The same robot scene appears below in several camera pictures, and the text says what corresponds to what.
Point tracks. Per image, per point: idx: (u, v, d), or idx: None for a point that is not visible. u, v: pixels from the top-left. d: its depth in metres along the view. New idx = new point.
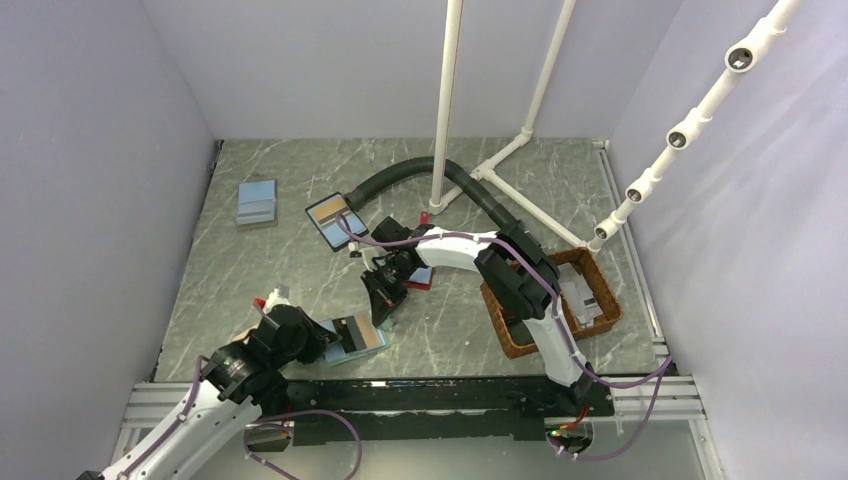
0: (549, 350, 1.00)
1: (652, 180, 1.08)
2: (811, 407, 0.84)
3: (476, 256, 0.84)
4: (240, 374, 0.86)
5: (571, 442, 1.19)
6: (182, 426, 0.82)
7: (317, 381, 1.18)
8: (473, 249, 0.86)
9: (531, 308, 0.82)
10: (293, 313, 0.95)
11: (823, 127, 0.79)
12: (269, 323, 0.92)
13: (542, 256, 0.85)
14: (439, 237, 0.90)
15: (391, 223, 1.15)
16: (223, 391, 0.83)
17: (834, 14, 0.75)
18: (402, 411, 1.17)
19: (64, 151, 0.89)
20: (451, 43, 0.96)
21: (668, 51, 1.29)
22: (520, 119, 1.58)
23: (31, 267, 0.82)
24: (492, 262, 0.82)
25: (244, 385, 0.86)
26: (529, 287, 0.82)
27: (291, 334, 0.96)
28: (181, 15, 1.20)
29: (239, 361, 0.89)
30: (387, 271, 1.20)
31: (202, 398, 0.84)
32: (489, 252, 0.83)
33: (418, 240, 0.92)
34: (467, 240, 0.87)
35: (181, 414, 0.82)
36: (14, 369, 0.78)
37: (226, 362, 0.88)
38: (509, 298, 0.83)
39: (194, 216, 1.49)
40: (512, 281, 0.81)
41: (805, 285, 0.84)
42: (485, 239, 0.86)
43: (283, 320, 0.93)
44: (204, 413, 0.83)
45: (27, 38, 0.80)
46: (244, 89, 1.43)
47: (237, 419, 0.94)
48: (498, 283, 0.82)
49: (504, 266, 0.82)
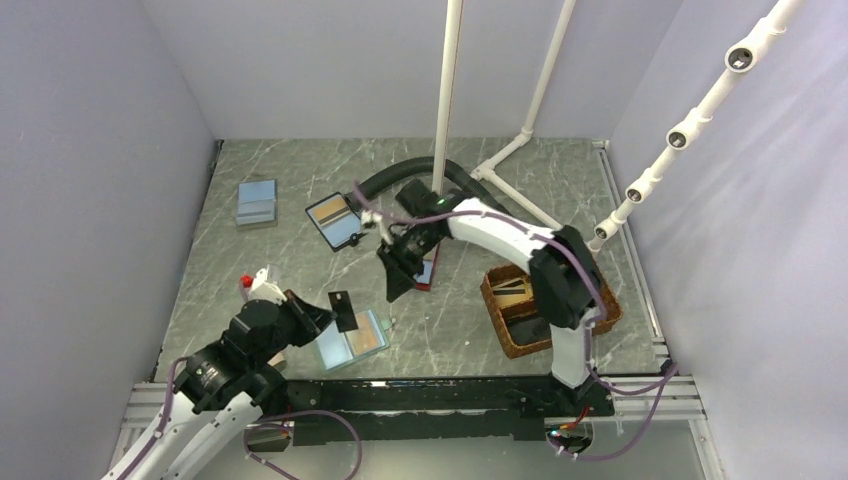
0: (566, 352, 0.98)
1: (652, 180, 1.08)
2: (811, 407, 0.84)
3: (530, 257, 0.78)
4: (216, 381, 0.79)
5: (572, 442, 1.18)
6: (158, 443, 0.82)
7: (317, 381, 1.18)
8: (525, 244, 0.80)
9: (569, 321, 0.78)
10: (266, 312, 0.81)
11: (822, 127, 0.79)
12: (239, 326, 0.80)
13: (595, 268, 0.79)
14: (480, 216, 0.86)
15: (416, 187, 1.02)
16: (196, 405, 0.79)
17: (835, 15, 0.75)
18: (402, 411, 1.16)
19: (65, 150, 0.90)
20: (451, 44, 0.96)
21: (668, 51, 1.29)
22: (520, 119, 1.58)
23: (32, 267, 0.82)
24: (545, 267, 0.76)
25: (220, 394, 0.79)
26: (575, 299, 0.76)
27: (268, 335, 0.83)
28: (181, 14, 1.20)
29: (215, 367, 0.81)
30: (412, 241, 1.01)
31: (177, 411, 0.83)
32: (543, 255, 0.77)
33: (452, 215, 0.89)
34: (518, 233, 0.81)
35: (156, 431, 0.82)
36: (13, 369, 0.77)
37: (200, 368, 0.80)
38: (551, 308, 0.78)
39: (194, 216, 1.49)
40: (562, 292, 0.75)
41: (805, 285, 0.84)
42: (539, 237, 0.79)
43: (255, 323, 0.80)
44: (179, 427, 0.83)
45: (28, 38, 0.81)
46: (245, 89, 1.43)
47: (232, 417, 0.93)
48: (546, 291, 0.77)
49: (558, 274, 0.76)
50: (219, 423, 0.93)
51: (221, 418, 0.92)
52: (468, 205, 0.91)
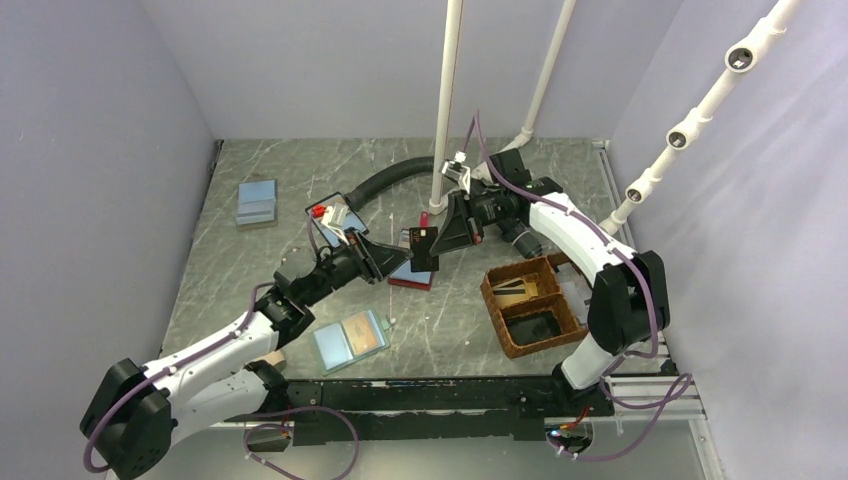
0: (585, 357, 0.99)
1: (652, 180, 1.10)
2: (810, 407, 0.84)
3: (605, 270, 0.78)
4: (284, 317, 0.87)
5: (571, 443, 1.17)
6: (234, 341, 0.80)
7: (317, 381, 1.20)
8: (600, 255, 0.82)
9: (616, 345, 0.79)
10: (304, 261, 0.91)
11: (823, 127, 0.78)
12: (282, 277, 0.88)
13: (663, 303, 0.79)
14: (565, 212, 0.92)
15: (512, 160, 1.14)
16: (273, 323, 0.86)
17: (834, 15, 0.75)
18: (402, 411, 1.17)
19: (64, 152, 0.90)
20: (452, 44, 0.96)
21: (668, 50, 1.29)
22: (519, 119, 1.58)
23: (32, 267, 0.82)
24: (618, 284, 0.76)
25: (287, 328, 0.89)
26: (632, 321, 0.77)
27: (311, 282, 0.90)
28: (180, 14, 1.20)
29: (285, 304, 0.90)
30: (487, 203, 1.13)
31: (254, 325, 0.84)
32: (619, 272, 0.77)
33: (536, 198, 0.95)
34: (600, 243, 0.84)
35: (236, 329, 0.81)
36: (14, 368, 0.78)
37: (276, 302, 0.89)
38: (606, 324, 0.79)
39: (194, 216, 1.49)
40: (621, 309, 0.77)
41: (806, 283, 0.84)
42: (615, 253, 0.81)
43: (293, 274, 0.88)
44: (255, 336, 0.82)
45: (28, 40, 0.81)
46: (245, 90, 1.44)
47: (244, 388, 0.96)
48: (605, 305, 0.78)
49: (625, 293, 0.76)
50: (234, 387, 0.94)
51: (235, 383, 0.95)
52: (555, 194, 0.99)
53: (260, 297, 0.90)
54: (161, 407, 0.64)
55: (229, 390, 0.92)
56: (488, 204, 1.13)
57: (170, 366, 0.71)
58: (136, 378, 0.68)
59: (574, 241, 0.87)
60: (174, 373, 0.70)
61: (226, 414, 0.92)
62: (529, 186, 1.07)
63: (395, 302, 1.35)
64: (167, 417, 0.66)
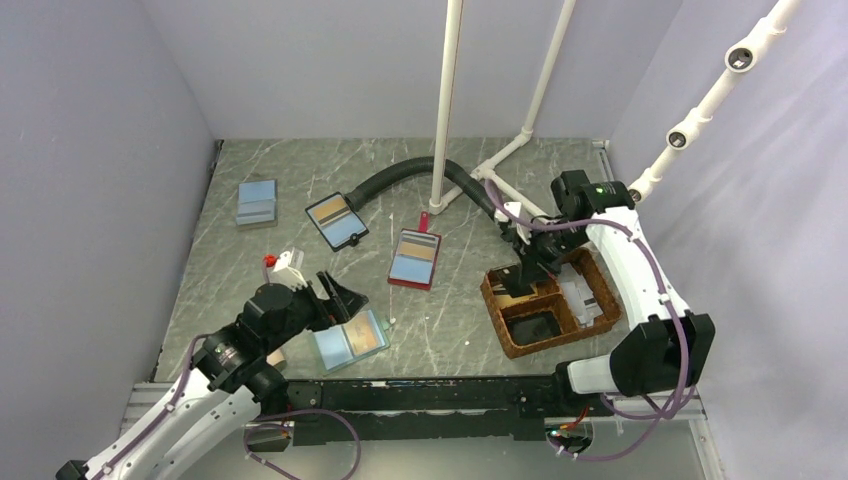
0: (594, 367, 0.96)
1: (652, 180, 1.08)
2: (809, 407, 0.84)
3: (648, 322, 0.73)
4: (232, 362, 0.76)
5: (572, 443, 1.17)
6: (170, 416, 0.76)
7: (317, 381, 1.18)
8: (650, 303, 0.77)
9: (632, 388, 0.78)
10: (282, 295, 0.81)
11: (823, 127, 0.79)
12: (253, 308, 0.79)
13: (696, 368, 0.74)
14: (628, 236, 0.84)
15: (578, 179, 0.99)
16: (213, 381, 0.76)
17: (835, 15, 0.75)
18: (402, 411, 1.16)
19: (64, 151, 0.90)
20: (452, 45, 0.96)
21: (668, 50, 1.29)
22: (520, 119, 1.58)
23: (33, 265, 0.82)
24: (653, 345, 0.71)
25: (235, 375, 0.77)
26: (656, 376, 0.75)
27: (281, 318, 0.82)
28: (181, 14, 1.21)
29: (230, 347, 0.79)
30: (550, 243, 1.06)
31: (192, 387, 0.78)
32: (661, 333, 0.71)
33: (587, 221, 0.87)
34: (657, 291, 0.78)
35: (168, 404, 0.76)
36: (13, 368, 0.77)
37: (218, 347, 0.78)
38: (627, 370, 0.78)
39: (194, 215, 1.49)
40: (649, 367, 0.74)
41: (806, 283, 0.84)
42: (667, 306, 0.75)
43: (268, 306, 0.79)
44: (192, 403, 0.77)
45: (29, 38, 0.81)
46: (245, 89, 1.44)
47: (233, 411, 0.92)
48: (634, 357, 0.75)
49: (659, 352, 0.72)
50: (220, 414, 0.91)
51: (222, 409, 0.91)
52: (622, 211, 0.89)
53: (198, 350, 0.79)
54: None
55: (214, 421, 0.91)
56: (551, 244, 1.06)
57: (106, 465, 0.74)
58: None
59: (629, 277, 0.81)
60: (109, 472, 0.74)
61: (226, 431, 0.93)
62: (599, 189, 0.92)
63: (395, 302, 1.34)
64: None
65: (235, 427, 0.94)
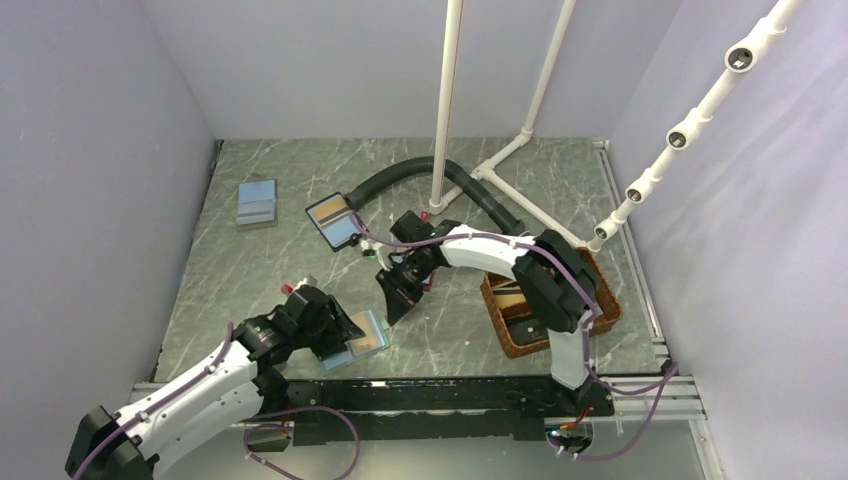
0: (565, 356, 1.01)
1: (652, 180, 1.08)
2: (808, 408, 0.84)
3: (517, 263, 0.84)
4: (265, 344, 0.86)
5: (571, 443, 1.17)
6: (208, 377, 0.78)
7: (317, 381, 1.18)
8: (509, 254, 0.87)
9: (566, 321, 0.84)
10: (322, 293, 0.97)
11: (823, 127, 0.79)
12: (299, 297, 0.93)
13: (581, 266, 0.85)
14: (467, 237, 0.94)
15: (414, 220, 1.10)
16: (252, 352, 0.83)
17: (833, 16, 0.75)
18: (401, 411, 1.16)
19: (64, 151, 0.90)
20: (451, 46, 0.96)
21: (668, 51, 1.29)
22: (520, 119, 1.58)
23: (32, 266, 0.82)
24: (531, 271, 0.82)
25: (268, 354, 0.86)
26: (567, 298, 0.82)
27: (314, 313, 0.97)
28: (181, 13, 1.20)
29: (266, 331, 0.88)
30: (406, 270, 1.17)
31: (232, 355, 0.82)
32: (527, 259, 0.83)
33: (444, 239, 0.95)
34: (502, 244, 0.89)
35: (210, 365, 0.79)
36: (12, 369, 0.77)
37: (255, 329, 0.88)
38: (547, 311, 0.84)
39: (194, 215, 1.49)
40: (553, 293, 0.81)
41: (806, 283, 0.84)
42: (521, 245, 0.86)
43: (311, 297, 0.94)
44: (232, 368, 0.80)
45: (27, 38, 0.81)
46: (244, 90, 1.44)
47: (237, 400, 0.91)
48: (535, 293, 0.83)
49: (543, 276, 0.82)
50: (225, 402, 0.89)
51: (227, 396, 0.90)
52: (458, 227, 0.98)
53: (238, 329, 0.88)
54: (134, 456, 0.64)
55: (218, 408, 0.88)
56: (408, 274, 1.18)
57: (142, 412, 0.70)
58: (108, 426, 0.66)
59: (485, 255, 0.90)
60: (146, 419, 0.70)
61: (221, 425, 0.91)
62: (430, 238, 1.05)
63: None
64: (143, 464, 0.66)
65: (230, 421, 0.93)
